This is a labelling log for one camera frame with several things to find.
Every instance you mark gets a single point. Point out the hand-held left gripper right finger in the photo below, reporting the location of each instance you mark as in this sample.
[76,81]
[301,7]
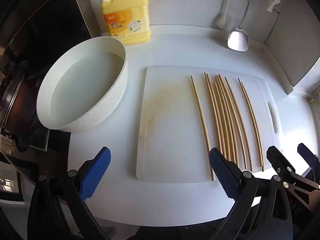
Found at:
[225,175]

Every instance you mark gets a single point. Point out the white dish brush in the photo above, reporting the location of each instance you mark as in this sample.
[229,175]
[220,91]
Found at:
[222,20]

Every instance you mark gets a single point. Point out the dark cooking pot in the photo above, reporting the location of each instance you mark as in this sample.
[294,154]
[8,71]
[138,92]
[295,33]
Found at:
[17,102]

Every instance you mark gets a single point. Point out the black gas stove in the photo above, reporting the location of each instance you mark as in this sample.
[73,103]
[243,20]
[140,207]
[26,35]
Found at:
[30,140]

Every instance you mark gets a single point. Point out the stainless steel spatula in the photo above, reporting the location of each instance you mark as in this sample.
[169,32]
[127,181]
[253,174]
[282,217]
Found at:
[237,40]

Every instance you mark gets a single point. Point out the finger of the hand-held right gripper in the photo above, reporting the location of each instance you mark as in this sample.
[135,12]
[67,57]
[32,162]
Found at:
[280,162]
[311,160]

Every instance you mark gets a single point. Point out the yellow dish soap pump bottle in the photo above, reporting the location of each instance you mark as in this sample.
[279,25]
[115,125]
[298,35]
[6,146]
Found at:
[125,27]

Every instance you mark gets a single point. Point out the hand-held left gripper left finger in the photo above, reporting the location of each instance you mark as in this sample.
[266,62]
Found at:
[96,172]

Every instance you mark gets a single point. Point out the bunch of wooden chopsticks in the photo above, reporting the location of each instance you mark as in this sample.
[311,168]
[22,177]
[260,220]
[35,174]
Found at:
[225,130]

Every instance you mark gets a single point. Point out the white plastic cutting board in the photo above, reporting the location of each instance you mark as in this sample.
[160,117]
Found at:
[170,120]

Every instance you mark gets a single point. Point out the white round plastic basin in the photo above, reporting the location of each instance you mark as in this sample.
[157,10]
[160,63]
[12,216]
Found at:
[105,110]

